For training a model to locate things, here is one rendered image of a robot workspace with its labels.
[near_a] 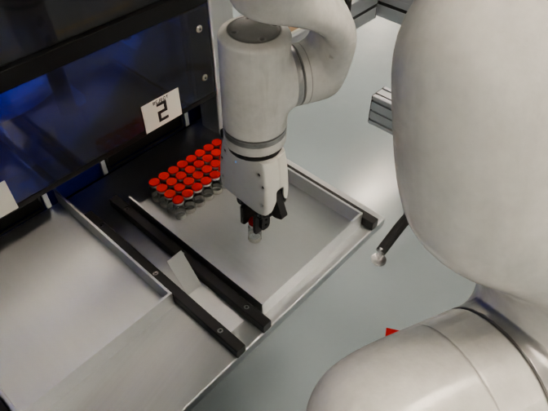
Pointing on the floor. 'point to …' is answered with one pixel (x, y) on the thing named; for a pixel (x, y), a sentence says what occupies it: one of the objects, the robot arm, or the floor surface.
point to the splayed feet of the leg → (389, 241)
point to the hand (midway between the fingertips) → (255, 215)
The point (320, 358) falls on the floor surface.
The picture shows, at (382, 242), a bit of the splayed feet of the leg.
